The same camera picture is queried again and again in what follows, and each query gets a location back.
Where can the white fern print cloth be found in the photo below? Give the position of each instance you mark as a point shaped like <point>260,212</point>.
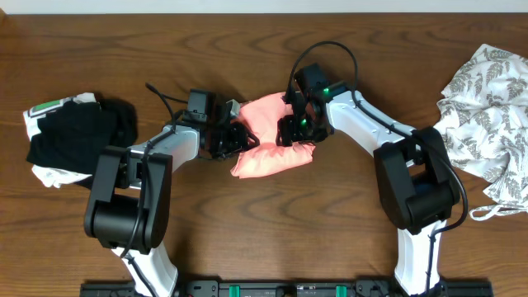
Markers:
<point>484,127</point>

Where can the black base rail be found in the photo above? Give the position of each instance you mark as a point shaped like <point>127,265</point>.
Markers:
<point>358,288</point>

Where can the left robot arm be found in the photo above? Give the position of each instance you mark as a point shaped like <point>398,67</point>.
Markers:
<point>128,206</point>

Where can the white garment with green print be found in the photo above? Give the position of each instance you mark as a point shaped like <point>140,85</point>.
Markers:
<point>48,175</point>

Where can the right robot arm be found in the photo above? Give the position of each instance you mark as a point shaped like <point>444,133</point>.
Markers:
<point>417,185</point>

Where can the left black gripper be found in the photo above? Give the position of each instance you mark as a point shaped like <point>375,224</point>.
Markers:
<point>239,142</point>

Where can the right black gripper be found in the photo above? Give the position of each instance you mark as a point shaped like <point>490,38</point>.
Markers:
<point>286,130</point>

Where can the black folded garment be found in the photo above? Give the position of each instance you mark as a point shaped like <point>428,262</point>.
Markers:
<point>73,137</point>

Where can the pink t-shirt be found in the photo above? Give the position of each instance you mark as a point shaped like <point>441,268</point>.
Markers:
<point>261,118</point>

